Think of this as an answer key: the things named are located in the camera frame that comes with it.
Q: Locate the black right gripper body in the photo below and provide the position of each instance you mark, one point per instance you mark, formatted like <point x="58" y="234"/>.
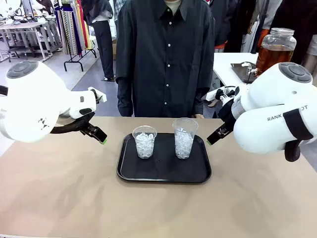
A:
<point x="226" y="114"/>

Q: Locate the tall clear plastic cup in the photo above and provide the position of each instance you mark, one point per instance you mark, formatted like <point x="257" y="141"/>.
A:
<point x="184" y="143"/>

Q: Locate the short clear plastic cup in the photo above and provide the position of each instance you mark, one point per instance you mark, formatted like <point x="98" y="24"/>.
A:
<point x="144" y="146"/>

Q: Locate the glass drink dispenser jar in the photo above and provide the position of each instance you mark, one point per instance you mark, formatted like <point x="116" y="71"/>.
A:
<point x="275" y="54"/>

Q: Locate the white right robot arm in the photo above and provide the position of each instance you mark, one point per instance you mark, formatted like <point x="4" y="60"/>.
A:
<point x="267" y="134"/>

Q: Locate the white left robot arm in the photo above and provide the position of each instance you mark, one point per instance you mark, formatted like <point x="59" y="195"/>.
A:
<point x="29" y="104"/>

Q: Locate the person's left forearm dark sleeve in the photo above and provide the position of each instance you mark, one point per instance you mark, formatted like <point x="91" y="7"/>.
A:
<point x="201" y="101"/>

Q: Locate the person's right forearm dark sleeve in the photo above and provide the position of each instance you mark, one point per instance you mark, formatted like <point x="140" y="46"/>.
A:
<point x="125" y="99"/>

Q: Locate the person's left hand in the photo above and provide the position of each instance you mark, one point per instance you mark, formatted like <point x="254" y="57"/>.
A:
<point x="198" y="115"/>

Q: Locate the dark metal drip tray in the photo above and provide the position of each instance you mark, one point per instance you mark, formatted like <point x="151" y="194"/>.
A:
<point x="239" y="70"/>

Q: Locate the white side table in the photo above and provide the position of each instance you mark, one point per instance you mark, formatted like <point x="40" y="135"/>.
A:
<point x="223" y="64"/>

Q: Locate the black plastic serving tray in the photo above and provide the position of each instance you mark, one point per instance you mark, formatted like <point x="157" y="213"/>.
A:
<point x="163" y="171"/>

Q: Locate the black garment rack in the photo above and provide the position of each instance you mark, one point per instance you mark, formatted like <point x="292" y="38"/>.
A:
<point x="73" y="62"/>

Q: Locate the person in dark shirt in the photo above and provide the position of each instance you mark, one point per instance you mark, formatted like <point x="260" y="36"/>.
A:
<point x="163" y="62"/>

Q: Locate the brown cardboard box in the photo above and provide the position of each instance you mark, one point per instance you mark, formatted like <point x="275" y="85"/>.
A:
<point x="114" y="49"/>

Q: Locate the mannequin in dark trousers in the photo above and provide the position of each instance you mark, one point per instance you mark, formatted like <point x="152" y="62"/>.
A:
<point x="105" y="44"/>

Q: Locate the bystander in dark coat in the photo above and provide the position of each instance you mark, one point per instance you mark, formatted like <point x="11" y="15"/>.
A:
<point x="232" y="19"/>

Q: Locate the blue hanging fabric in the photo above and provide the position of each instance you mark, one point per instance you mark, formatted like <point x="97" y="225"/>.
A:
<point x="77" y="37"/>

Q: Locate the yellow hanging fabric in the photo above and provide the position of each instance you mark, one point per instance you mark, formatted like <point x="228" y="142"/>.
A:
<point x="85" y="32"/>

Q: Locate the patterned hanging fabric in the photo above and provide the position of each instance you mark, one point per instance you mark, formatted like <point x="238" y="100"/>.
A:
<point x="68" y="29"/>

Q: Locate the bystander in grey shirt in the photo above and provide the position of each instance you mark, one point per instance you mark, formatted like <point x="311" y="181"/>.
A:
<point x="270" y="12"/>

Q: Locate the bystander in black jacket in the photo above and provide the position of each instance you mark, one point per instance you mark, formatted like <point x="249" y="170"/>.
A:
<point x="297" y="15"/>

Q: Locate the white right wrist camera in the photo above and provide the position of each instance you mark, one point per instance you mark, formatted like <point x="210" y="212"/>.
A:
<point x="210" y="95"/>

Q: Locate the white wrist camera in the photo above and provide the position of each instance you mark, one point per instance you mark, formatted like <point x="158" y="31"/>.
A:
<point x="101" y="97"/>
<point x="210" y="95"/>

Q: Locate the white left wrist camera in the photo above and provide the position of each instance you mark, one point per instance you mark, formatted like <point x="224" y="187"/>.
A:
<point x="101" y="97"/>

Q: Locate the white frame workbench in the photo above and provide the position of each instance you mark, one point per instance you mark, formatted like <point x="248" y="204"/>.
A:
<point x="24" y="26"/>

